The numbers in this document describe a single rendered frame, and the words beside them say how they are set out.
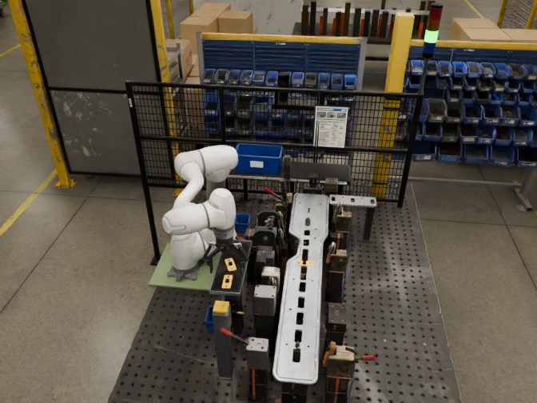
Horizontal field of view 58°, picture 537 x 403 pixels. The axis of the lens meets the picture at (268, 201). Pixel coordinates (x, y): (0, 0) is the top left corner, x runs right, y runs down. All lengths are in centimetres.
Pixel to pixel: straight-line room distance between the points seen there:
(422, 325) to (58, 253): 304
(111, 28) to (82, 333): 243
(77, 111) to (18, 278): 160
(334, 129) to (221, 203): 151
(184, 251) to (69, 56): 245
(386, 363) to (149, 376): 115
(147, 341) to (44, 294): 166
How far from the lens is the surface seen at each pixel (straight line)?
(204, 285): 288
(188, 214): 190
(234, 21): 692
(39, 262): 449
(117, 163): 504
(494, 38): 535
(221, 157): 245
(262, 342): 212
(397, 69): 316
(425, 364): 262
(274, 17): 906
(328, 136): 327
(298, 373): 211
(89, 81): 472
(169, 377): 251
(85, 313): 390
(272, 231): 246
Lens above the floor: 270
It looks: 35 degrees down
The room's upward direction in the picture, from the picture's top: straight up
